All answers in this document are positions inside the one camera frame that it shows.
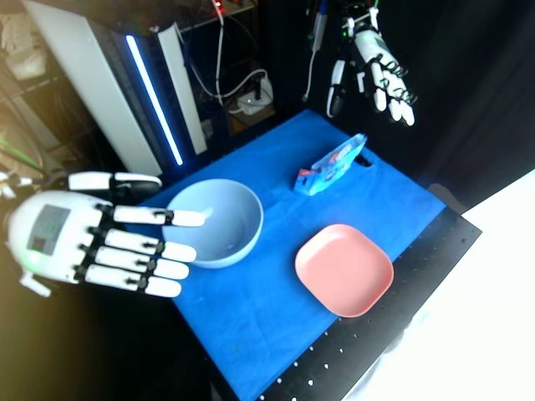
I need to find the blue cookie packet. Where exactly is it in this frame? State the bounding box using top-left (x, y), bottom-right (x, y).
top-left (293, 133), bottom-right (369, 197)

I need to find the light blue bowl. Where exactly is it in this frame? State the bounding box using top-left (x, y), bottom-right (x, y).
top-left (161, 178), bottom-right (265, 270)

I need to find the dark curtain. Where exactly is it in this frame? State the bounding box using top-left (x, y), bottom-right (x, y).
top-left (367, 0), bottom-right (535, 210)

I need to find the white power strip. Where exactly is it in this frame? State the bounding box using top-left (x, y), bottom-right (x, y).
top-left (227, 74), bottom-right (275, 116)

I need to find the pink square plate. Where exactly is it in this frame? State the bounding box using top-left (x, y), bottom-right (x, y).
top-left (294, 223), bottom-right (395, 318)

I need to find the black perforated board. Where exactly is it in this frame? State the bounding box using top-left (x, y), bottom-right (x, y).
top-left (208, 206), bottom-right (482, 401)

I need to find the white tower with blue light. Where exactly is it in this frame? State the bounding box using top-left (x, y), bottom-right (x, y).
top-left (23, 0), bottom-right (209, 176)

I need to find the blue mat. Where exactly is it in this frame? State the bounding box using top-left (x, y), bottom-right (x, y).
top-left (125, 109), bottom-right (446, 401)

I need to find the white hanging cable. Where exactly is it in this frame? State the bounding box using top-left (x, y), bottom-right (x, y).
top-left (301, 0), bottom-right (329, 104)

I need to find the white looping cable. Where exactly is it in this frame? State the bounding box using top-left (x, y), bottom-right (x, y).
top-left (183, 0), bottom-right (271, 114)

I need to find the metal wire shelf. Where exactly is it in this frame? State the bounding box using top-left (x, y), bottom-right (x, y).
top-left (0, 0), bottom-right (97, 176)

